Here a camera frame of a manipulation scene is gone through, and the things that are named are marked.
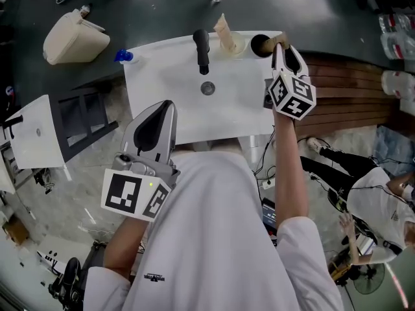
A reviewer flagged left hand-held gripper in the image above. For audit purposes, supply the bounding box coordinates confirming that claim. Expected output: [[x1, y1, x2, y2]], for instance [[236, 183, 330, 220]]
[[100, 99, 182, 223]]

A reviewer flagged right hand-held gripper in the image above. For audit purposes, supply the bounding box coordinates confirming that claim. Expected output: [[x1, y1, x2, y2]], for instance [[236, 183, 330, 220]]
[[263, 41, 317, 121]]

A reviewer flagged person's left forearm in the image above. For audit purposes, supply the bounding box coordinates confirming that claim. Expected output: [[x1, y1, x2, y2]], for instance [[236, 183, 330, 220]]
[[103, 217, 150, 280]]

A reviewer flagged person's right forearm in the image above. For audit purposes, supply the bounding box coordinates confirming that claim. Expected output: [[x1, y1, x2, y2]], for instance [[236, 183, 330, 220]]
[[272, 110, 309, 229]]

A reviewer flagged large white sink basin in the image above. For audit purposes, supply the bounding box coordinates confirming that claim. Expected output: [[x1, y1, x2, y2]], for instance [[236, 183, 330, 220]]
[[123, 30, 283, 146]]

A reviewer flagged metal sink drain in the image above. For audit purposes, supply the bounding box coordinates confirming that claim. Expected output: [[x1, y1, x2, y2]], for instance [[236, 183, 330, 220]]
[[200, 80, 217, 96]]

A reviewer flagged wooden slatted platform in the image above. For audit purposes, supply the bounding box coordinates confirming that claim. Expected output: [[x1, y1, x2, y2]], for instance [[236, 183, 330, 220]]
[[293, 54, 415, 139]]

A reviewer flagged blue spray bottle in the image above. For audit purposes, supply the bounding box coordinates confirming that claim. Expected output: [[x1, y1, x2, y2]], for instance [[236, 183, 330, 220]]
[[113, 48, 141, 65]]

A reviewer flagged large black faucet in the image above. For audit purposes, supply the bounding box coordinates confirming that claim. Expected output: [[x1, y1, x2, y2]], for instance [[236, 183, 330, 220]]
[[192, 29, 211, 76]]

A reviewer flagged clear water jug red label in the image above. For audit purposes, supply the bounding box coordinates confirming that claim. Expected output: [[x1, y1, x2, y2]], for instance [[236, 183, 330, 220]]
[[381, 69, 415, 100], [381, 32, 415, 60], [378, 13, 415, 34]]

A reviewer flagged person's white shirt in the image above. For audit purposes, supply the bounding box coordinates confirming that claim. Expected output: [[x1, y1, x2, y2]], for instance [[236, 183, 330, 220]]
[[82, 150, 344, 311]]

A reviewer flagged beige plastic bin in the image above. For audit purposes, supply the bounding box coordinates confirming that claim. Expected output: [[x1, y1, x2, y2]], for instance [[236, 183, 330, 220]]
[[43, 8, 111, 66]]

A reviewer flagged small white sink basin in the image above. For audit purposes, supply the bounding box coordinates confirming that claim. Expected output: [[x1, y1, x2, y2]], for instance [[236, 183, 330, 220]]
[[5, 94, 67, 170]]

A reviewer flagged blue tarp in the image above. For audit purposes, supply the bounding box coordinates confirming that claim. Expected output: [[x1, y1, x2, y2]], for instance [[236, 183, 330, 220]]
[[372, 124, 415, 176]]

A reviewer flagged black tablet screen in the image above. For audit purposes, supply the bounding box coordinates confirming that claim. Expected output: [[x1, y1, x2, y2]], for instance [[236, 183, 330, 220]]
[[261, 198, 279, 239]]

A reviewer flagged small black faucet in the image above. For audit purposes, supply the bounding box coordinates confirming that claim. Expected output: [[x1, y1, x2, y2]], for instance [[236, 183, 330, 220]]
[[2, 115, 25, 139]]

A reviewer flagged metal cart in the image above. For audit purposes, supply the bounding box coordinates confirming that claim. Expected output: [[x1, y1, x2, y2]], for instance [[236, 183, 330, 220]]
[[0, 143, 54, 196]]

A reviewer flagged white box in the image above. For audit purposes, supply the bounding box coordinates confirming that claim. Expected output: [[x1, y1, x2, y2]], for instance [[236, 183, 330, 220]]
[[36, 249, 67, 275]]

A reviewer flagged black wheeled equipment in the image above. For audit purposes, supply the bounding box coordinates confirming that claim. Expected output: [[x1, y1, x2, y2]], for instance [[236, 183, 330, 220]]
[[48, 240, 108, 311]]

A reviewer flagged cardboard box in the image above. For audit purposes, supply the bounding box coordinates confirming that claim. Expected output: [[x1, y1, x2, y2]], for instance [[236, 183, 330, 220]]
[[2, 215, 30, 246]]

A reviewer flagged black floor fan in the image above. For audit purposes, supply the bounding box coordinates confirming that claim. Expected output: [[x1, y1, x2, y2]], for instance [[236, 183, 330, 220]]
[[352, 262, 386, 297]]

